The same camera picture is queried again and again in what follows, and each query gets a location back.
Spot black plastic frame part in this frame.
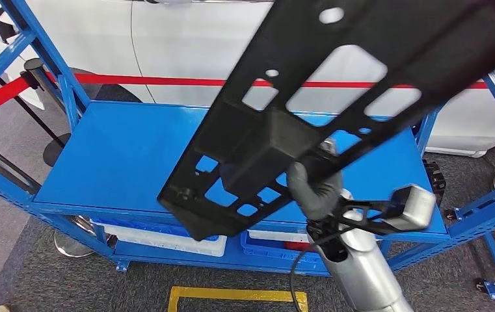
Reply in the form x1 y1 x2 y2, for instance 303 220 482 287
157 0 495 242

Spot black ribbed block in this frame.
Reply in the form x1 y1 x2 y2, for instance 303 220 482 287
421 159 448 197

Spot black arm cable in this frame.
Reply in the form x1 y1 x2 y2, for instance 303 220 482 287
289 232 351 312

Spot white plastic bin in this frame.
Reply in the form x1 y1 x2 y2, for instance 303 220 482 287
100 224 228 258
247 230 310 244

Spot white car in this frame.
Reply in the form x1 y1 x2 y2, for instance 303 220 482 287
0 0 495 159

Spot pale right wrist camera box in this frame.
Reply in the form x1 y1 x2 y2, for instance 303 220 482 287
378 185 436 233

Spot small red item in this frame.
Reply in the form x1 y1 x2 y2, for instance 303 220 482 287
284 240 313 252

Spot blue metal shelf rack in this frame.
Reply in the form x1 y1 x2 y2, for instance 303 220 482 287
0 0 495 301

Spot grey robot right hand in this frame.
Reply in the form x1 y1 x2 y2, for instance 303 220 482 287
286 137 345 221

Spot thin black strap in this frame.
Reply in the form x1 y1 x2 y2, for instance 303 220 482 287
0 47 66 148

